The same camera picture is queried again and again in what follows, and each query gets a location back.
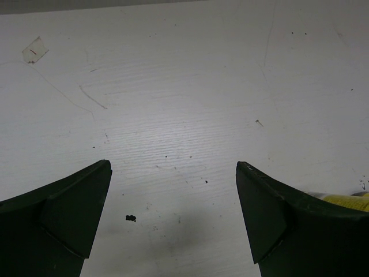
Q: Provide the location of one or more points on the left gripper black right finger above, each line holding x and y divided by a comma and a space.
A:
294, 234

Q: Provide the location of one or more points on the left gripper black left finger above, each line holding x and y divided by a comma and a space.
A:
50, 231

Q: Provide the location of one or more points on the left small yellow-label bottle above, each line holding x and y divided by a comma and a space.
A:
357, 201

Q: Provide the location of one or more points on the clear tape piece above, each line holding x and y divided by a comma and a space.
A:
33, 52

